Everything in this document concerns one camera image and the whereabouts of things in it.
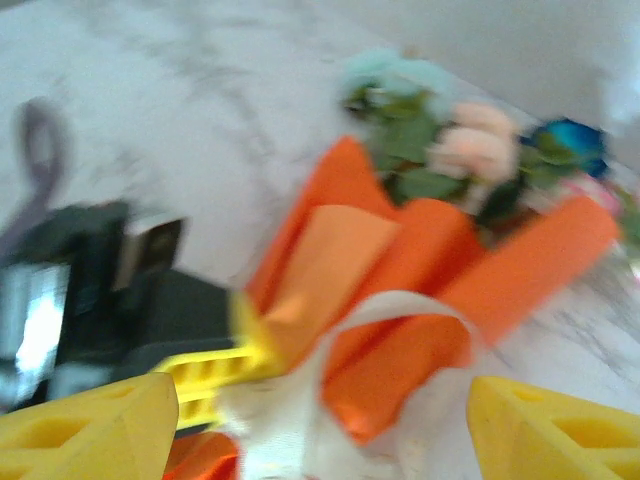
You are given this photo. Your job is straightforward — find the blue artificial rose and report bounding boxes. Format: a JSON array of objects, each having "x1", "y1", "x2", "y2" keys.
[{"x1": 518, "y1": 116, "x2": 612, "y2": 202}]

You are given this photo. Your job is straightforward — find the pink artificial flower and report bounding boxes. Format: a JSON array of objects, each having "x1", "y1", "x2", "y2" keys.
[{"x1": 563, "y1": 173, "x2": 640, "y2": 262}]

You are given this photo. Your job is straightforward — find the orange wrapping paper sheet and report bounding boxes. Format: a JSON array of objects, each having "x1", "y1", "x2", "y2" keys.
[{"x1": 163, "y1": 134, "x2": 624, "y2": 480}]

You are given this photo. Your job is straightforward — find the peach artificial flower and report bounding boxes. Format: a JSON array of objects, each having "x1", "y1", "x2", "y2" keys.
[{"x1": 428, "y1": 101, "x2": 522, "y2": 212}]

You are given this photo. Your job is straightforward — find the cream ribbon with gold print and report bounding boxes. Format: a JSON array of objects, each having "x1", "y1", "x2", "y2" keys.
[{"x1": 218, "y1": 288, "x2": 497, "y2": 480}]

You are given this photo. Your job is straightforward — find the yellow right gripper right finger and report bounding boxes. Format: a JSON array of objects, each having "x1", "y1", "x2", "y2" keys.
[{"x1": 466, "y1": 374, "x2": 640, "y2": 480}]

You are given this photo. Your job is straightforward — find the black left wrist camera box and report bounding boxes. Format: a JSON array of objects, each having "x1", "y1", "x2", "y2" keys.
[{"x1": 0, "y1": 201, "x2": 187, "y2": 402}]

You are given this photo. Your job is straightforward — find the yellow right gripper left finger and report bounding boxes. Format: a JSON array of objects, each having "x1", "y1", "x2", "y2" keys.
[{"x1": 0, "y1": 371, "x2": 180, "y2": 480}]

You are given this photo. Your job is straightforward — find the mint white artificial flower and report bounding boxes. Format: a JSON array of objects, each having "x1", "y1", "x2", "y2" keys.
[{"x1": 338, "y1": 47, "x2": 457, "y2": 202}]

